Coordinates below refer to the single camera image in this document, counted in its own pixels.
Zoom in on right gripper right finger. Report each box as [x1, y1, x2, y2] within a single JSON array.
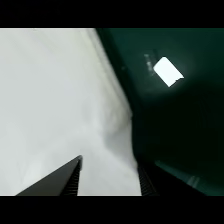
[[137, 160, 205, 197]]

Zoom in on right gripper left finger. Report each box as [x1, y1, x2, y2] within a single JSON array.
[[15, 154, 84, 197]]

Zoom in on white garment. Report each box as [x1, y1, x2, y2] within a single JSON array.
[[0, 27, 143, 197]]

